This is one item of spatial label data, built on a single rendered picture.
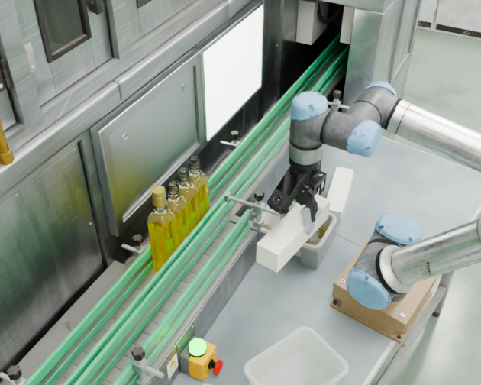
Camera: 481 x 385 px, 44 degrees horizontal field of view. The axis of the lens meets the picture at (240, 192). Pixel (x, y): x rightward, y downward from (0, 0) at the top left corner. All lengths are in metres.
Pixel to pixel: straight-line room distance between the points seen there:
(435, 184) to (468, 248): 0.97
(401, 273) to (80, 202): 0.79
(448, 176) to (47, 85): 1.50
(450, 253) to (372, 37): 1.16
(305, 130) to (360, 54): 1.09
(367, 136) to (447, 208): 0.96
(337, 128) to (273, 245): 0.33
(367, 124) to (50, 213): 0.74
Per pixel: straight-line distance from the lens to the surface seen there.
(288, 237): 1.42
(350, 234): 1.98
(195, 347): 1.53
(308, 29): 2.51
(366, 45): 2.31
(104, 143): 1.46
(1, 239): 1.35
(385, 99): 1.35
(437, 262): 1.35
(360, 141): 1.24
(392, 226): 1.54
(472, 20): 5.17
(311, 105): 1.26
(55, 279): 1.55
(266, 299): 1.76
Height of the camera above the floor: 2.09
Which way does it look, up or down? 40 degrees down
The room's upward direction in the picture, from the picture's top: straight up
